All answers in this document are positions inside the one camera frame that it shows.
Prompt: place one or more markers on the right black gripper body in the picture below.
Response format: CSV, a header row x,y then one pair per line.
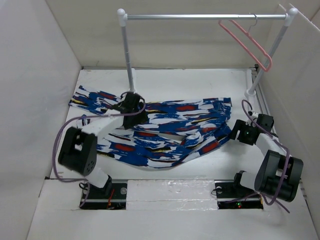
x,y
245,133

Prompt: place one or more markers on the blue white red patterned trousers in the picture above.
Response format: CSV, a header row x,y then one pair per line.
x,y
177,131

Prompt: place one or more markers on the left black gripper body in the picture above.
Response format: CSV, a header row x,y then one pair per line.
x,y
138,119

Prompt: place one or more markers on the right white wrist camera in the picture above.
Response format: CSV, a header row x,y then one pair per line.
x,y
253,118

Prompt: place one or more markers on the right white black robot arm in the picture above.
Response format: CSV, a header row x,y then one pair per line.
x,y
280,173

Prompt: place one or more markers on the white metal clothes rack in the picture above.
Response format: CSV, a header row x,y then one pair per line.
x,y
250,93

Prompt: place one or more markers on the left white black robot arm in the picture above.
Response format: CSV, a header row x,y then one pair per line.
x,y
78,152

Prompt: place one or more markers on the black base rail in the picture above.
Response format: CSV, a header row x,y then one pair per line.
x,y
171,195

